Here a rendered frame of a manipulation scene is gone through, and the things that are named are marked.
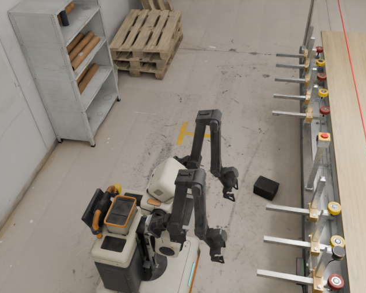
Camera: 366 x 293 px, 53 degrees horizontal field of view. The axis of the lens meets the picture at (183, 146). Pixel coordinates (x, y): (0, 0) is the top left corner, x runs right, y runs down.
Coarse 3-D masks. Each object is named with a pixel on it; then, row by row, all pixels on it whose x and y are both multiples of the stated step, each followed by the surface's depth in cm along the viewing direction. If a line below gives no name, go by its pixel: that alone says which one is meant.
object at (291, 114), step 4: (272, 112) 311; (276, 112) 311; (280, 112) 310; (284, 112) 310; (288, 112) 310; (292, 112) 310; (288, 116) 310; (292, 116) 309; (296, 116) 308; (300, 116) 307; (304, 116) 306; (316, 116) 304; (320, 116) 304; (324, 116) 304
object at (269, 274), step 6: (258, 270) 206; (264, 270) 206; (264, 276) 205; (270, 276) 204; (276, 276) 203; (282, 276) 203; (288, 276) 203; (294, 276) 202; (300, 276) 202; (294, 282) 202; (300, 282) 201; (306, 282) 200; (312, 282) 200; (324, 282) 199; (330, 288) 199
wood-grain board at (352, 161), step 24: (336, 48) 367; (360, 48) 365; (336, 72) 336; (360, 72) 335; (336, 96) 311; (360, 96) 309; (336, 120) 288; (360, 120) 287; (336, 144) 269; (360, 144) 268; (336, 168) 253; (360, 168) 252; (360, 192) 237; (360, 216) 224; (360, 240) 212; (360, 264) 202; (360, 288) 192
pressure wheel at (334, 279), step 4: (332, 276) 197; (336, 276) 197; (328, 280) 195; (332, 280) 195; (336, 280) 194; (340, 280) 195; (328, 284) 196; (332, 284) 193; (336, 284) 194; (340, 284) 193; (332, 288) 194; (336, 288) 193; (340, 288) 193
